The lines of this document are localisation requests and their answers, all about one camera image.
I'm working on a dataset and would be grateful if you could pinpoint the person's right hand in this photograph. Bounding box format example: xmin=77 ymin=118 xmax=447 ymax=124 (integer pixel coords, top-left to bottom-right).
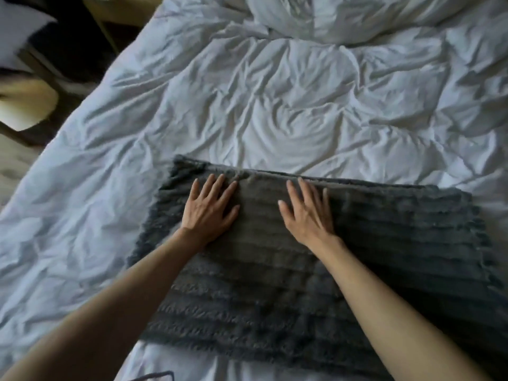
xmin=277 ymin=177 xmax=343 ymax=254

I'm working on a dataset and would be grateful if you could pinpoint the person's left hand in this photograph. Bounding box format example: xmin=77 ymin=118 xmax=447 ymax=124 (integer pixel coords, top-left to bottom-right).
xmin=180 ymin=173 xmax=241 ymax=251

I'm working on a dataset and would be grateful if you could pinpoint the grey ribbed fleece blanket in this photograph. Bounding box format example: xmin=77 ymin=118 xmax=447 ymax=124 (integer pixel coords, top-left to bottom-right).
xmin=126 ymin=155 xmax=508 ymax=381

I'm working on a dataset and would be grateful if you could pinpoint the person's right forearm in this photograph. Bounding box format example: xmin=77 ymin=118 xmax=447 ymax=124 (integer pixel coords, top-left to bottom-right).
xmin=306 ymin=236 xmax=495 ymax=381

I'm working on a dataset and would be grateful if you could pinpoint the person's left forearm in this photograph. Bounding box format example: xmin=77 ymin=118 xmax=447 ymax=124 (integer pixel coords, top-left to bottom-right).
xmin=0 ymin=228 xmax=207 ymax=381

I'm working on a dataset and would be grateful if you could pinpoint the white crumpled duvet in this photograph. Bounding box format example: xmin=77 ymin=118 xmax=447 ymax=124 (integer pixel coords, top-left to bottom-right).
xmin=0 ymin=0 xmax=508 ymax=381

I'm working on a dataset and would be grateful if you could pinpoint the white pillow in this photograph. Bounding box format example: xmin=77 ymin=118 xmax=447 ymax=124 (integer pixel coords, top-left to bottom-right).
xmin=244 ymin=0 xmax=495 ymax=46

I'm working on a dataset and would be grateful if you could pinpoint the wooden chair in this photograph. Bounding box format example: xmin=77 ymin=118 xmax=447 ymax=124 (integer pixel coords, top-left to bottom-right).
xmin=0 ymin=43 xmax=102 ymax=149

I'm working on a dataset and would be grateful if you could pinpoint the light wooden cabinet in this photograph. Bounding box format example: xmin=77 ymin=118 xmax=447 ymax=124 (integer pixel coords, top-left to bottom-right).
xmin=77 ymin=0 xmax=164 ymax=56

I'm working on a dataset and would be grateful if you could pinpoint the white cloth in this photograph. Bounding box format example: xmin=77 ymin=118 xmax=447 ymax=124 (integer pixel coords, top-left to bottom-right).
xmin=0 ymin=2 xmax=58 ymax=72

